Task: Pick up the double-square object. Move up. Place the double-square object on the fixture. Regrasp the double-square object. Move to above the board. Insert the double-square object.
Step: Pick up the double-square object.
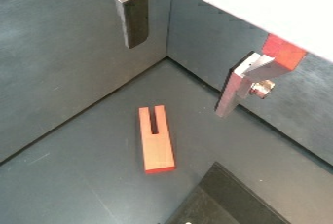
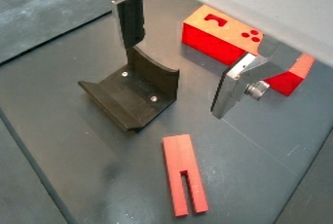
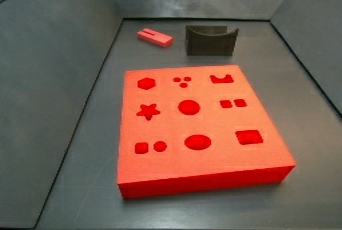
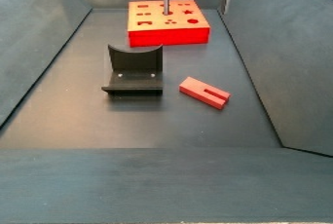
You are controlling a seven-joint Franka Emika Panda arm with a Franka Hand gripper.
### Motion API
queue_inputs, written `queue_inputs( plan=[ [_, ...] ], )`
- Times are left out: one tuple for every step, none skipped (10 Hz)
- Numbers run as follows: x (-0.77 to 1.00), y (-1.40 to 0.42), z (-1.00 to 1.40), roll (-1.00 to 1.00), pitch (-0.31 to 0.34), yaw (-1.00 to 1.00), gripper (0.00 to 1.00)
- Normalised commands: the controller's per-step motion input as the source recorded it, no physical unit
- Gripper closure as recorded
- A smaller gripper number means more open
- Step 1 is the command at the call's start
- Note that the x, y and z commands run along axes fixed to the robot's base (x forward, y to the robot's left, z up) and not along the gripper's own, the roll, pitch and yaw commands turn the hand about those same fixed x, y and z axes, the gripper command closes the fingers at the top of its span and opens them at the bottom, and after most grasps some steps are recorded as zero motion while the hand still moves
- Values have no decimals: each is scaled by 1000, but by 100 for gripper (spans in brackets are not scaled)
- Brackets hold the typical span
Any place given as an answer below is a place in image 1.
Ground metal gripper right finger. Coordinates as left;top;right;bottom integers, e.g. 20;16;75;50
214;52;274;117

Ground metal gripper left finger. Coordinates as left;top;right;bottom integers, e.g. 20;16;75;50
115;0;149;49

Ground red double-square peg object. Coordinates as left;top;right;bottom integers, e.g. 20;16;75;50
139;105;175;173

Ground black curved holder stand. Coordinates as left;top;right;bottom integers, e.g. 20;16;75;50
166;162;292;224

